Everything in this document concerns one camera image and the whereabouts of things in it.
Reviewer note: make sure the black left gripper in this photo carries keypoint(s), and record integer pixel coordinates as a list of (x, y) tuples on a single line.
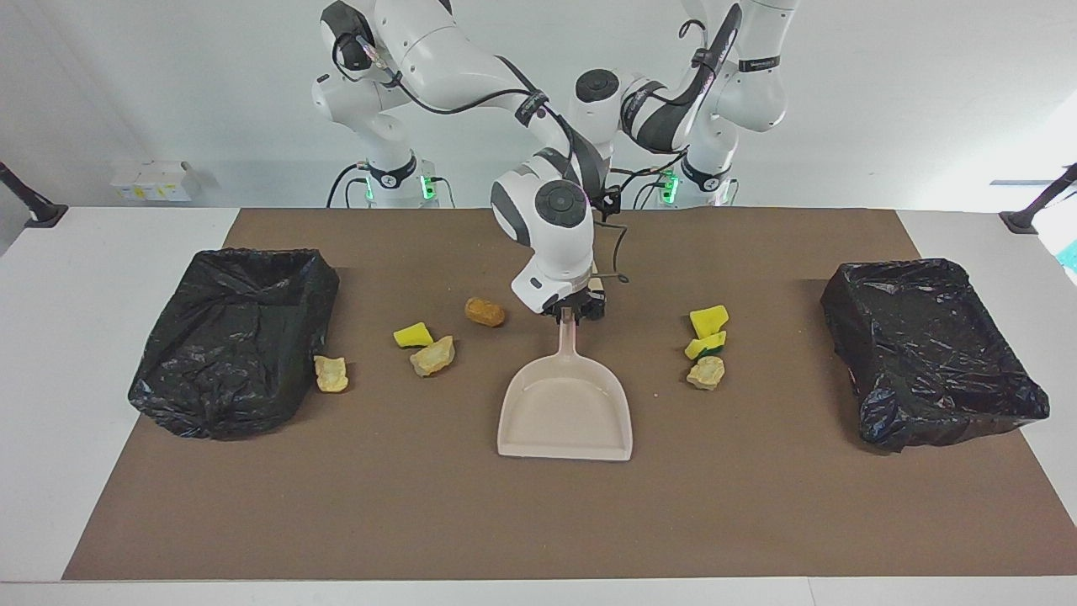
[(610, 204)]

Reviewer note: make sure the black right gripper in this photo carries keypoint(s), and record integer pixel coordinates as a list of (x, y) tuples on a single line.
[(568, 303)]

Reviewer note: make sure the beige brush with black bristles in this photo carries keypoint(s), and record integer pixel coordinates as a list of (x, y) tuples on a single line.
[(596, 286)]

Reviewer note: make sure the brown bread roll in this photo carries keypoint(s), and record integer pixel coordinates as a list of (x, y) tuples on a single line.
[(485, 312)]

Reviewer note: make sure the beige plastic dustpan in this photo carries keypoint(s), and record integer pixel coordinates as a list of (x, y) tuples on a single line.
[(564, 421)]

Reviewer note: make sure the yellow sponge with green pad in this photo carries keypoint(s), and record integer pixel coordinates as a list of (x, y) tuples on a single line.
[(705, 346)]

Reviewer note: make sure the plain yellow sponge piece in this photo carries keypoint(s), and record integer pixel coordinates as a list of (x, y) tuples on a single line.
[(709, 321)]

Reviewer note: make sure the pale orange-tinged bread chunk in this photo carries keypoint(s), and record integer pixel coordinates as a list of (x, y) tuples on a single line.
[(432, 357)]

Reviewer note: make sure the pale striped croissant piece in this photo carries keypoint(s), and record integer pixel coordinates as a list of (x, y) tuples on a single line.
[(705, 373)]

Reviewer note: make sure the yellow sponge wedge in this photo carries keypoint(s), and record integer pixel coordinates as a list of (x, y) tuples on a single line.
[(412, 336)]

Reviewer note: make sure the yellowish bread chunk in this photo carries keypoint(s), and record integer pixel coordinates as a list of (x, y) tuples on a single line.
[(331, 374)]

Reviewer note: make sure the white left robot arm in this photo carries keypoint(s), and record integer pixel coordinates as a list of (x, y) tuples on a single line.
[(757, 84)]

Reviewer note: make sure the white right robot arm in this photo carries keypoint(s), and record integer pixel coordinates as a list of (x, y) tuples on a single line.
[(555, 244)]

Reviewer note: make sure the bin lined with black bag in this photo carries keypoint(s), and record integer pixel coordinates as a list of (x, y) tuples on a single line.
[(934, 362), (227, 353)]

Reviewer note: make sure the brown table mat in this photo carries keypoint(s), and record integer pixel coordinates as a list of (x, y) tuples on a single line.
[(505, 522)]

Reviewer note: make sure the white socket boxes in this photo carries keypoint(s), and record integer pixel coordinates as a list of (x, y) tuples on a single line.
[(151, 181)]

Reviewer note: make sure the teal object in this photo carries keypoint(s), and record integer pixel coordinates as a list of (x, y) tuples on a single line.
[(1070, 257)]

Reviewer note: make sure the black camera stand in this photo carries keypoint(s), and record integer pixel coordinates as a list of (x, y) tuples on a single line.
[(1031, 210), (34, 206)]

